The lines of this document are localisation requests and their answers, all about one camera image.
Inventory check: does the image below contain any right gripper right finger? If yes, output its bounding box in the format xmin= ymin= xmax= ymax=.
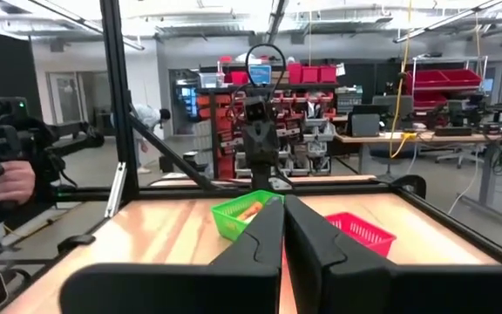
xmin=283 ymin=195 xmax=502 ymax=314

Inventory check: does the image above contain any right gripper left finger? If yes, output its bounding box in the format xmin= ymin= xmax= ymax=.
xmin=58 ymin=196 xmax=286 ymax=314

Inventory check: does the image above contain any orange Sharpie highlighter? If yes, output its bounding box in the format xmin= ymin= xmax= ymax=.
xmin=236 ymin=201 xmax=264 ymax=222

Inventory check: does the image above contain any parts bin shelf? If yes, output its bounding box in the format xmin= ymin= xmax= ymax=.
xmin=195 ymin=54 xmax=340 ymax=180

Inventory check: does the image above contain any red plastic basket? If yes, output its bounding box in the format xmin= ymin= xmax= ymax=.
xmin=324 ymin=211 xmax=397 ymax=258

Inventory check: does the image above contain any green plastic basket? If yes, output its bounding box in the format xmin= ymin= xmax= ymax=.
xmin=210 ymin=189 xmax=285 ymax=242

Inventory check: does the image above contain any grey computer monitor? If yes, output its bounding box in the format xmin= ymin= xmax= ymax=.
xmin=347 ymin=103 xmax=382 ymax=139

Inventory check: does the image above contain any wooden-top workbench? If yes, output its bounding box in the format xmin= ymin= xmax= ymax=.
xmin=333 ymin=128 xmax=502 ymax=226

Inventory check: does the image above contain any red tool cabinet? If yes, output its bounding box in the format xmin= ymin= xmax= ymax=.
xmin=405 ymin=68 xmax=483 ymax=113

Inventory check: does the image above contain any person's hand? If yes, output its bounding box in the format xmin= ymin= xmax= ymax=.
xmin=0 ymin=160 xmax=37 ymax=206

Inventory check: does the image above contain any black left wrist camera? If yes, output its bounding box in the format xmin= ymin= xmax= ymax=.
xmin=242 ymin=95 xmax=270 ymax=124

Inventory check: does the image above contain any yellow hanging cable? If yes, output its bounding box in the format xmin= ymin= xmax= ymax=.
xmin=388 ymin=0 xmax=417 ymax=160

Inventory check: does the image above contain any black aluminium table frame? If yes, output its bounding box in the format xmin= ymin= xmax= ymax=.
xmin=0 ymin=0 xmax=502 ymax=314

